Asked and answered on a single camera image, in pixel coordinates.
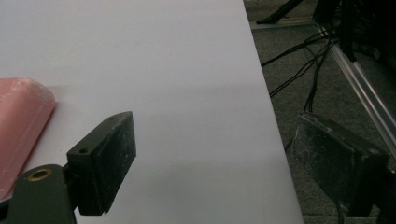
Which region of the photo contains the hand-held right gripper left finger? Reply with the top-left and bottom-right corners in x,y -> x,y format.
65,110 -> 137,217

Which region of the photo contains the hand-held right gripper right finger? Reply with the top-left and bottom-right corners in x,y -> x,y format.
291,112 -> 390,217

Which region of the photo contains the pink plastic container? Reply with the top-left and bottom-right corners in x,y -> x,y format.
0,77 -> 57,200

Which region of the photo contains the black metal stand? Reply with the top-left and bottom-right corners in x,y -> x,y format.
312,0 -> 396,63

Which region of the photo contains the black stand leg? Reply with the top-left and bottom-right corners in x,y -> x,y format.
255,0 -> 304,26

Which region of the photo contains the aluminium frame rail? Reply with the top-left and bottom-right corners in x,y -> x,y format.
317,23 -> 396,158

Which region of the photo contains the black cable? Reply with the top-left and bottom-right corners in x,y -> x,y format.
261,29 -> 335,68
269,38 -> 337,114

